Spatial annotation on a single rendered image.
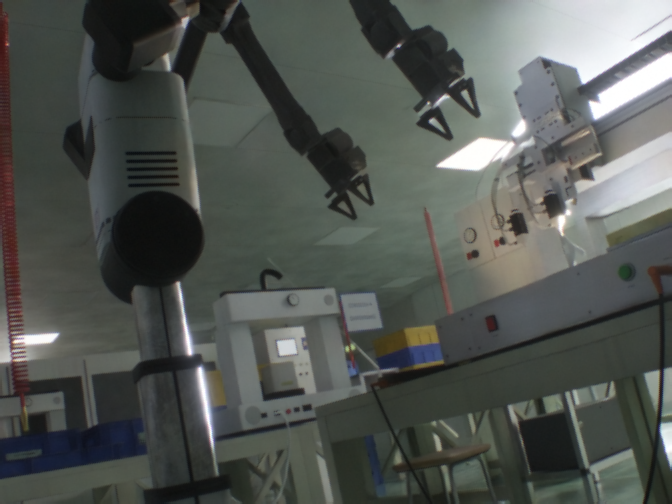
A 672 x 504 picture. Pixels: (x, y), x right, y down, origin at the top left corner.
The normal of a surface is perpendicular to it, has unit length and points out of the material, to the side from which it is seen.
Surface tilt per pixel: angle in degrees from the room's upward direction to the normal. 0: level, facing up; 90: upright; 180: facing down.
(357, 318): 90
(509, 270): 90
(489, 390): 90
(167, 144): 100
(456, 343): 90
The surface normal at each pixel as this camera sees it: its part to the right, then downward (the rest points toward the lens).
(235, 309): 0.57, -0.33
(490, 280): -0.79, 0.01
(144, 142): 0.47, -0.15
